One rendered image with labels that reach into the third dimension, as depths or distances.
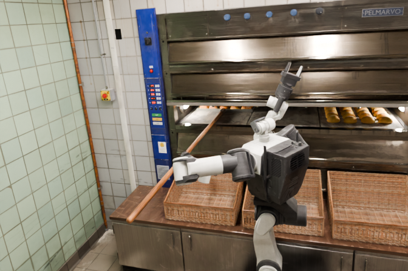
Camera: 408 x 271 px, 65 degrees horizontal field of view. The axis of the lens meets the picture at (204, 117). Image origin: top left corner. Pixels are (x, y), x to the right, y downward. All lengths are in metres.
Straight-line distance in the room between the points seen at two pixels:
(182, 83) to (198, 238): 1.22
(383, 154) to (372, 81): 0.56
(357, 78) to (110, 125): 2.11
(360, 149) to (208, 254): 1.39
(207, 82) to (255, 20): 0.61
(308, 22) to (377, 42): 0.48
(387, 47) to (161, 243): 2.17
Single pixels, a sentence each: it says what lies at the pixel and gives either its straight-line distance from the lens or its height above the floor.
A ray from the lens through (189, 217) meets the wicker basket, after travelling 2.56.
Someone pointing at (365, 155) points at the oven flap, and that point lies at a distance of 2.72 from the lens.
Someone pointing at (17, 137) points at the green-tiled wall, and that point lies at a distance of 2.68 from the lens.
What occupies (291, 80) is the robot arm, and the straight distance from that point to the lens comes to 1.96.
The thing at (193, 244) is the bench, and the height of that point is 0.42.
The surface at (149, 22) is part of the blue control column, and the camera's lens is 2.70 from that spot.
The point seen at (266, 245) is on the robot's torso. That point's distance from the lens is 2.00.
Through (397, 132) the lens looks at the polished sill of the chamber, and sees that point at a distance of 2.70.
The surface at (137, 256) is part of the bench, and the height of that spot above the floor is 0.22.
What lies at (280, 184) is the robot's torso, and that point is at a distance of 1.65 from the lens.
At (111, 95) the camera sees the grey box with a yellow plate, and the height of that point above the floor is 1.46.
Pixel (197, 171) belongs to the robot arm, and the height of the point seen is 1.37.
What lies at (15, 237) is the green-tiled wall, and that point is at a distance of 2.82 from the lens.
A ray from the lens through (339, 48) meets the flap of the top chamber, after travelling 2.49.
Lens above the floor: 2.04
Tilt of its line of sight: 17 degrees down
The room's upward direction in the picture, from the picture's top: 4 degrees counter-clockwise
